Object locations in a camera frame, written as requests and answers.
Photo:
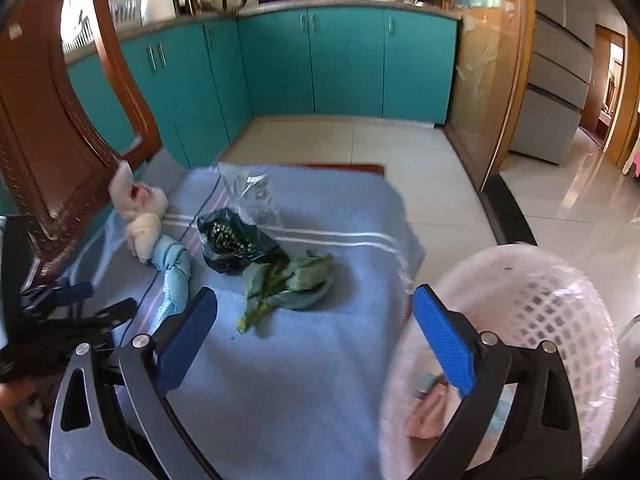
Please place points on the dark green plastic bag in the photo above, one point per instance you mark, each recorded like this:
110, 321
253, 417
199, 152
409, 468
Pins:
230, 245

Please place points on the clear plastic wrapper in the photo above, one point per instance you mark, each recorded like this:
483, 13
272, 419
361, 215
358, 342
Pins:
250, 185

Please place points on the glass door with wooden frame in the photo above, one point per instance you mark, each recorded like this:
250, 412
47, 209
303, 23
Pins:
480, 85

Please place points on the white and red plastic bag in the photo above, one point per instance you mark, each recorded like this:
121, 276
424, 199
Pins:
130, 195

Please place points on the white dish rack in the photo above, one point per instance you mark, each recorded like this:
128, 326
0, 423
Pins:
122, 7

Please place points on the teal base cabinets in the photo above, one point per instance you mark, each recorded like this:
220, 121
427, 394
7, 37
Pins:
345, 60

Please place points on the green vegetable leaves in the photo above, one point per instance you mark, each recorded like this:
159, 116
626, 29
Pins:
295, 285

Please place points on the blue striped cloth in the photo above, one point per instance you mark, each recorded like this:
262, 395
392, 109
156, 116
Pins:
300, 385

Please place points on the large pink plastic bag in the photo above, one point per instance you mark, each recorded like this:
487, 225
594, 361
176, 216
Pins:
430, 415

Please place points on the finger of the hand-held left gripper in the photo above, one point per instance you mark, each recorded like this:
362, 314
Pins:
110, 312
77, 293

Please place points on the white plastic lattice basket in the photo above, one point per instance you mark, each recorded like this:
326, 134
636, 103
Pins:
550, 300

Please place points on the carved wooden chair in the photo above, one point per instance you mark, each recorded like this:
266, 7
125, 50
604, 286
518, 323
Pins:
45, 125

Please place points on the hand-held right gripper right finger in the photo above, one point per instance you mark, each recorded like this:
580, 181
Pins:
442, 340

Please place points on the brown wooden door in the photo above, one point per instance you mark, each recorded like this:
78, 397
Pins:
600, 60

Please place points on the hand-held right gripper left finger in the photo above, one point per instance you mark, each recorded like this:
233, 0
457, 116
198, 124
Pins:
187, 335

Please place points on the pink garment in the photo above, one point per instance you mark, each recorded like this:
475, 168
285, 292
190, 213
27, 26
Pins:
636, 157

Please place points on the light blue wrapper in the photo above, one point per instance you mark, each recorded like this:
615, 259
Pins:
172, 270

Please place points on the grey refrigerator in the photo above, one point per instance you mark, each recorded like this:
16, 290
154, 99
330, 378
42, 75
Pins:
555, 85

